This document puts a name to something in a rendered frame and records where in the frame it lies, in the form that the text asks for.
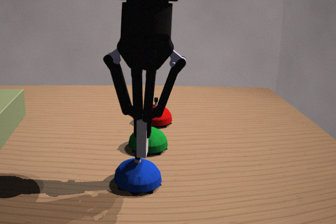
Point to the green dome bell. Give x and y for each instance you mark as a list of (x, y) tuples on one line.
[(157, 142)]

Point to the red dome bell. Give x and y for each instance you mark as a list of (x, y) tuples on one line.
[(164, 120)]

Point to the blue dome-shaped bell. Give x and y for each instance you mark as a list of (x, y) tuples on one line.
[(137, 176)]

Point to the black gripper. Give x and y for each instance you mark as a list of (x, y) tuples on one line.
[(145, 44)]

